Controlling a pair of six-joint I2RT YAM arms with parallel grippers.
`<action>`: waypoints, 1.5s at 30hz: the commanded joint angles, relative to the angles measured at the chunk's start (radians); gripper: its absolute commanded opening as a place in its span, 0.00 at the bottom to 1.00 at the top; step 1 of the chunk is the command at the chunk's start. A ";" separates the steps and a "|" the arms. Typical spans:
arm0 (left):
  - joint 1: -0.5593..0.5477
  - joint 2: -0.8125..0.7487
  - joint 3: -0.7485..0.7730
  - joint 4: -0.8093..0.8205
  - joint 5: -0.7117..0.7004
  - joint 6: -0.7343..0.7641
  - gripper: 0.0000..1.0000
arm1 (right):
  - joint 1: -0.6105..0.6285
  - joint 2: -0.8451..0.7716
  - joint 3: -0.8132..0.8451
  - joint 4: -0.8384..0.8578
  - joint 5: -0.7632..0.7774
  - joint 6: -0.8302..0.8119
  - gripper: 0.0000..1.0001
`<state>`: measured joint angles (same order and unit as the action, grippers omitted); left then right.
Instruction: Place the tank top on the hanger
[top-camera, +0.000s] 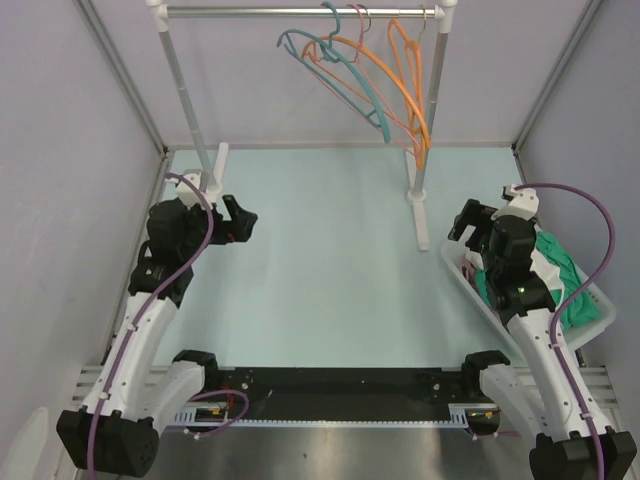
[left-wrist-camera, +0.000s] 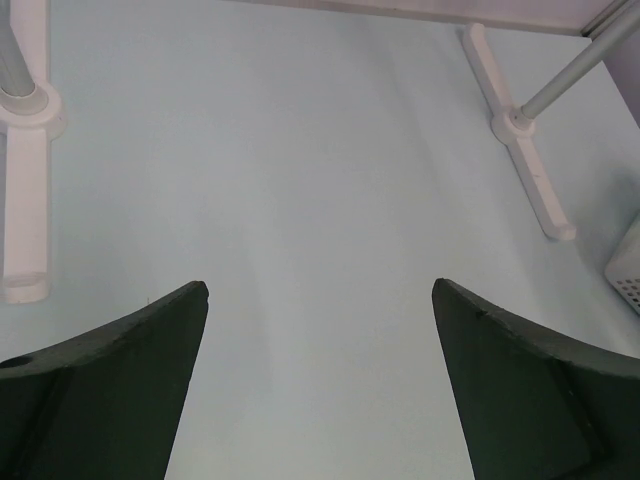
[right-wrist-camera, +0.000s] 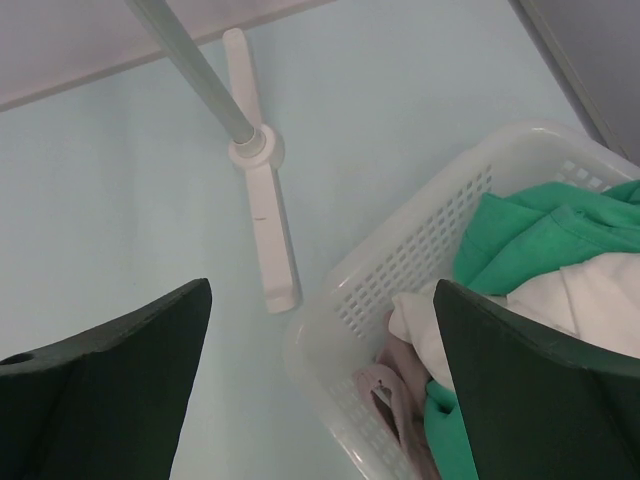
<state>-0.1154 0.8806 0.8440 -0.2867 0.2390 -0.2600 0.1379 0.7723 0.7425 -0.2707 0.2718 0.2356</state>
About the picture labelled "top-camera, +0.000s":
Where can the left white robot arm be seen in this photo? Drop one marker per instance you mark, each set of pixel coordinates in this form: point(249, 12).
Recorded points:
point(117, 428)

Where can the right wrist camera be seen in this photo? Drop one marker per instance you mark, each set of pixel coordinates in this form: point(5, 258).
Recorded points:
point(521, 202)

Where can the pink cloth in basket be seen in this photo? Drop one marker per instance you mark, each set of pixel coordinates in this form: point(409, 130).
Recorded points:
point(472, 269)

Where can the teal plastic hanger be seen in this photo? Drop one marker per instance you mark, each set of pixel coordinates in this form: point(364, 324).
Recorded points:
point(342, 75)

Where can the small orange plastic hanger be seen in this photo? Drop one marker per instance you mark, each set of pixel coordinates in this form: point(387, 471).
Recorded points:
point(408, 59)

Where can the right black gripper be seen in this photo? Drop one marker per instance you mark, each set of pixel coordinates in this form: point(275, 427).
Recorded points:
point(476, 214)

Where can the green cloth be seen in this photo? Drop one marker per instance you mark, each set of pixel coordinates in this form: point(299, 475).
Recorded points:
point(582, 310)

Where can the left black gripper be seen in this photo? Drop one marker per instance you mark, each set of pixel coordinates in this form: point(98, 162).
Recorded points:
point(236, 230)

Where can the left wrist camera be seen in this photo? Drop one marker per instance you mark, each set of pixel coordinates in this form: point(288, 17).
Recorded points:
point(196, 184)

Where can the white tank top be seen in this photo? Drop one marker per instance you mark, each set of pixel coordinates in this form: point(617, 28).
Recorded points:
point(547, 272)

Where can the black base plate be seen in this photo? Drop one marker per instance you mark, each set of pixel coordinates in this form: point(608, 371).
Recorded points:
point(348, 394)

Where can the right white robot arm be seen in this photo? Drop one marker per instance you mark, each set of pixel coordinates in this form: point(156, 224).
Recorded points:
point(568, 435)

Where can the white metal clothes rack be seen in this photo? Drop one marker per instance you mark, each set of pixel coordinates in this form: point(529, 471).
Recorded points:
point(442, 13)

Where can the pink wire hanger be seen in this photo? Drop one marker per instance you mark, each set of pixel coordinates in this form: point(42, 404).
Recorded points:
point(337, 62)

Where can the large orange plastic hanger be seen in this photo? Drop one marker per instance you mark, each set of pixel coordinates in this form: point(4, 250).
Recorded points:
point(385, 80)

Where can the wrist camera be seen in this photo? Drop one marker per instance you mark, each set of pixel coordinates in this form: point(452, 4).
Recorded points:
point(521, 202)
point(196, 184)

